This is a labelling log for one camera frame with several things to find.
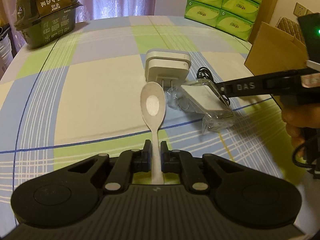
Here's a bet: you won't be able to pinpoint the white plastic spoon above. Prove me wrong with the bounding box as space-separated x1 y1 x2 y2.
140 82 166 185

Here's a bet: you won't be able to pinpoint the white device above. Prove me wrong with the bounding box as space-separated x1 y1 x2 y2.
166 79 235 132

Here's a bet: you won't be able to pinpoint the white night light plug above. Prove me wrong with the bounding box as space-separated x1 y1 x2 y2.
145 49 191 87

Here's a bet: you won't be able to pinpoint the person's hand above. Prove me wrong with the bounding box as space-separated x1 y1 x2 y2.
281 103 320 148

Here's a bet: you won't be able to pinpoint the large cardboard box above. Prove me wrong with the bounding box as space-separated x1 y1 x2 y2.
245 22 308 75

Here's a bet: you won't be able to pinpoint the quilted brown chair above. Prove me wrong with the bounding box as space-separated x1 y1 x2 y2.
276 17 305 44

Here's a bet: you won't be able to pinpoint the stack of green tissue packs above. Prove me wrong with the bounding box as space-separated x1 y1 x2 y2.
184 0 263 41

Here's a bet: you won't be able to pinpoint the dark green food container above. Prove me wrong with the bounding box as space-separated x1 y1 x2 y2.
14 0 82 49

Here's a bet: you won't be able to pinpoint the wall power sockets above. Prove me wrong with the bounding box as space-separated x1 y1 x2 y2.
293 2 313 17

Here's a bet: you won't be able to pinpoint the black coiled cable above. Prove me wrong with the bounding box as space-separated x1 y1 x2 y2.
196 67 218 84

